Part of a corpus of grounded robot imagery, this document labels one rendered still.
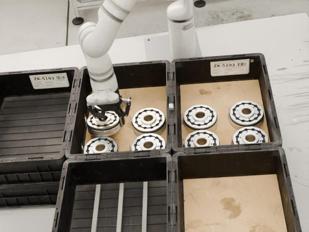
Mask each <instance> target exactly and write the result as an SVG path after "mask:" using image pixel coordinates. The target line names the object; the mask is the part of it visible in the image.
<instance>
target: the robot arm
mask: <svg viewBox="0 0 309 232"><path fill-rule="evenodd" d="M136 1H137V0H105V1H104V2H103V4H102V5H101V7H100V8H99V10H98V23H97V24H96V23H94V22H87V23H84V24H83V25H82V26H81V27H80V29H79V31H78V40H79V44H80V47H81V49H82V52H83V54H84V57H85V59H86V64H87V68H88V72H89V76H90V82H91V86H92V91H93V94H91V95H89V96H88V97H87V98H86V100H87V109H88V110H89V111H90V112H91V114H92V115H93V116H94V118H95V119H98V118H100V119H101V120H102V121H103V120H106V119H107V116H106V115H105V112H106V111H114V112H115V113H116V114H117V115H118V117H119V121H120V125H121V127H123V125H124V124H125V118H124V117H125V116H128V115H129V111H130V106H131V98H130V97H128V98H127V99H124V98H122V96H121V95H120V92H119V88H118V83H117V79H116V76H115V73H114V69H113V65H112V61H111V59H110V56H109V55H108V53H107V52H108V50H109V49H110V48H111V46H112V44H113V42H114V40H115V37H116V35H117V33H118V30H119V27H120V25H121V24H122V22H123V21H124V20H125V18H126V17H127V16H128V14H129V13H130V11H131V10H132V9H133V7H134V5H135V3H136ZM167 1H173V0H167ZM166 12H167V22H168V31H169V40H170V50H171V58H172V59H173V60H174V59H180V58H195V56H196V44H195V21H194V8H193V0H177V1H176V2H174V3H172V4H170V5H169V6H168V8H167V11H166ZM122 102H123V103H124V105H125V110H122V109H121V106H120V105H121V103H122ZM95 105H96V106H97V107H99V108H100V109H102V111H101V112H99V111H98V110H97V108H96V107H95Z"/></svg>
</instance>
